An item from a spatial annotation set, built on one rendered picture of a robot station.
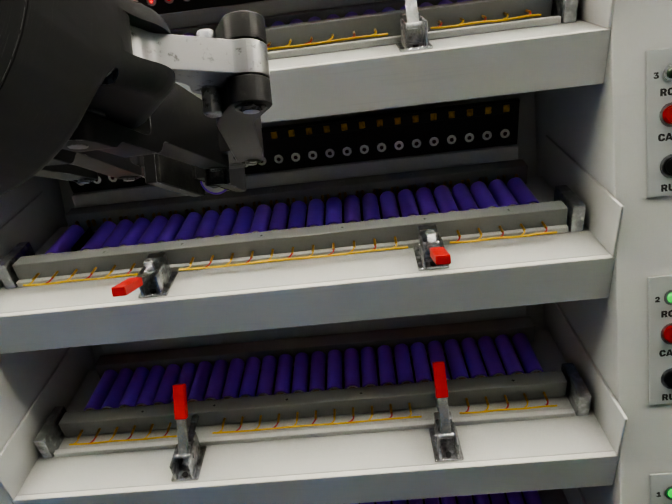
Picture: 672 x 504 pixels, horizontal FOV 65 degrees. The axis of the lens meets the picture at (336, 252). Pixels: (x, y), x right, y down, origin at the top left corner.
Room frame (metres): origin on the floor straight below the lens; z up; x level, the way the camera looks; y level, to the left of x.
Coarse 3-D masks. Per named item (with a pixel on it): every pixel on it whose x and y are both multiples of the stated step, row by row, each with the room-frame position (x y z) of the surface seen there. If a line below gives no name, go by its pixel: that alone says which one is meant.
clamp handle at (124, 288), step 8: (144, 264) 0.49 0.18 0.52; (152, 264) 0.49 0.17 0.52; (144, 272) 0.49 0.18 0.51; (152, 272) 0.49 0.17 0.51; (128, 280) 0.45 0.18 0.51; (136, 280) 0.45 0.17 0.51; (144, 280) 0.47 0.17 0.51; (112, 288) 0.43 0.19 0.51; (120, 288) 0.43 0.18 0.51; (128, 288) 0.43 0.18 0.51; (136, 288) 0.45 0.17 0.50
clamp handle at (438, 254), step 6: (426, 234) 0.48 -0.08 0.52; (432, 234) 0.47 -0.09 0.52; (426, 240) 0.48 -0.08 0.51; (432, 240) 0.48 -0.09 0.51; (426, 246) 0.48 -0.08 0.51; (432, 246) 0.46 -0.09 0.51; (438, 246) 0.46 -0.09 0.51; (432, 252) 0.43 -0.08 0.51; (438, 252) 0.42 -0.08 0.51; (444, 252) 0.42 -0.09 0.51; (432, 258) 0.43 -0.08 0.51; (438, 258) 0.41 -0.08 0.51; (444, 258) 0.41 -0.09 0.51; (450, 258) 0.41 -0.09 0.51; (438, 264) 0.41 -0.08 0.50
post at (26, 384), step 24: (24, 192) 0.62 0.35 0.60; (48, 192) 0.66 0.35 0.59; (0, 216) 0.57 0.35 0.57; (0, 360) 0.52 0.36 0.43; (24, 360) 0.56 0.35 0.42; (48, 360) 0.60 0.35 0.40; (0, 384) 0.52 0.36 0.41; (24, 384) 0.55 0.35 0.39; (0, 408) 0.51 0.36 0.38; (24, 408) 0.54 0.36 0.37; (0, 432) 0.50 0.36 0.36
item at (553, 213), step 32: (352, 224) 0.53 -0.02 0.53; (384, 224) 0.52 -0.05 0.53; (416, 224) 0.51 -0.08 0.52; (448, 224) 0.51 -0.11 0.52; (480, 224) 0.51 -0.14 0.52; (512, 224) 0.51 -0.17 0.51; (544, 224) 0.50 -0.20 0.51; (32, 256) 0.55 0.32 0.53; (64, 256) 0.54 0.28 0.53; (96, 256) 0.53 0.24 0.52; (128, 256) 0.53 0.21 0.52; (192, 256) 0.53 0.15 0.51; (224, 256) 0.53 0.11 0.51; (320, 256) 0.51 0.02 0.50
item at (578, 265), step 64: (128, 192) 0.65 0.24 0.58; (576, 192) 0.53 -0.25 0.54; (0, 256) 0.55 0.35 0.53; (384, 256) 0.51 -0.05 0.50; (512, 256) 0.48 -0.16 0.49; (576, 256) 0.46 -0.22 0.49; (0, 320) 0.49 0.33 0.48; (64, 320) 0.49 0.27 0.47; (128, 320) 0.49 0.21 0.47; (192, 320) 0.49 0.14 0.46; (256, 320) 0.49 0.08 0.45; (320, 320) 0.49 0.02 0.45
